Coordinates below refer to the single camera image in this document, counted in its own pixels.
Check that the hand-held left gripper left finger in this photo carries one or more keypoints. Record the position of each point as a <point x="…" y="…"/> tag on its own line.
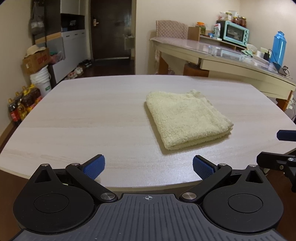
<point x="94" y="166"/>

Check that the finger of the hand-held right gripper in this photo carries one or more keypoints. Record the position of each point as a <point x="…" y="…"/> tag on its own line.
<point x="286" y="134"/>
<point x="270" y="160"/>

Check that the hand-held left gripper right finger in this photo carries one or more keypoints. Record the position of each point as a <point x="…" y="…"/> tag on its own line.
<point x="203" y="168"/>

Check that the cream terry towel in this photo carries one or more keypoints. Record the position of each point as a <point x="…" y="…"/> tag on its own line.
<point x="187" y="118"/>

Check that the black power adapter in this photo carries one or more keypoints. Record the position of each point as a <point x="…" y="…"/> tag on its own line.
<point x="267" y="56"/>

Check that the white power strip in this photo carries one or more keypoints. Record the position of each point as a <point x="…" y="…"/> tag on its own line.
<point x="260" y="58"/>

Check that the blue water bottle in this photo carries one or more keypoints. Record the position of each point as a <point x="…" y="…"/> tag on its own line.
<point x="278" y="49"/>

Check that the wooden desk with glass top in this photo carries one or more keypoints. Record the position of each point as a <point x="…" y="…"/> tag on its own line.
<point x="231" y="62"/>

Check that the green tissue box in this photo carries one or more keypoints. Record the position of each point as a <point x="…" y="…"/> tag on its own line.
<point x="249" y="49"/>

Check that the group of cooking oil bottles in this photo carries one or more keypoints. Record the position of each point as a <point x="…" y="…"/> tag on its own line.
<point x="23" y="104"/>

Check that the row of shoes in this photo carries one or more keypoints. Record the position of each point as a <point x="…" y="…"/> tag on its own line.
<point x="78" y="69"/>

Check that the stack of white buckets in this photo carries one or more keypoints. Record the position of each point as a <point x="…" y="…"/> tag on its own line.
<point x="41" y="81"/>

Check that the clear plastic box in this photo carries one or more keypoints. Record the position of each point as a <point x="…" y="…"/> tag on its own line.
<point x="215" y="50"/>

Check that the teal toaster oven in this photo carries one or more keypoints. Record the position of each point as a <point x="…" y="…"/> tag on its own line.
<point x="235" y="34"/>

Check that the colourful bag pile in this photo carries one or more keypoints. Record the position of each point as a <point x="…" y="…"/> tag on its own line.
<point x="55" y="58"/>

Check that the large cardboard box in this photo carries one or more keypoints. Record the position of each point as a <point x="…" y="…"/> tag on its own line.
<point x="34" y="62"/>

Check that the red preserve jar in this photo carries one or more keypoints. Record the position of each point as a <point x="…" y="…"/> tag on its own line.
<point x="242" y="21"/>
<point x="235" y="20"/>

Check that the white and grey cabinet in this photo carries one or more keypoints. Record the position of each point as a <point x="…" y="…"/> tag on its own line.
<point x="71" y="46"/>

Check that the green and white packet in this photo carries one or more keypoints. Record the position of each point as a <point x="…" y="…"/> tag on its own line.
<point x="216" y="30"/>

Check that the straw hat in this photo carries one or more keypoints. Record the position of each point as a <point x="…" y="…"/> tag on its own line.
<point x="34" y="49"/>

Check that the small wooden box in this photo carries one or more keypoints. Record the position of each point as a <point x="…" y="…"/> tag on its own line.
<point x="193" y="33"/>

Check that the orange lid jar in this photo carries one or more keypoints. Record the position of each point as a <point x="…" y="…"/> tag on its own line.
<point x="201" y="27"/>

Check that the dark wooden door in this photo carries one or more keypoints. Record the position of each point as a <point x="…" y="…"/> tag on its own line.
<point x="111" y="30"/>

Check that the grey hanging bag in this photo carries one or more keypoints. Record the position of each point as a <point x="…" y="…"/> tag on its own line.
<point x="36" y="20"/>

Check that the white wall socket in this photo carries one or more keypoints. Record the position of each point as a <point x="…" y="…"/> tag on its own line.
<point x="291" y="102"/>

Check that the grey wall pouch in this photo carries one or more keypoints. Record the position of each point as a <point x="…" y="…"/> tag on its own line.
<point x="128" y="41"/>

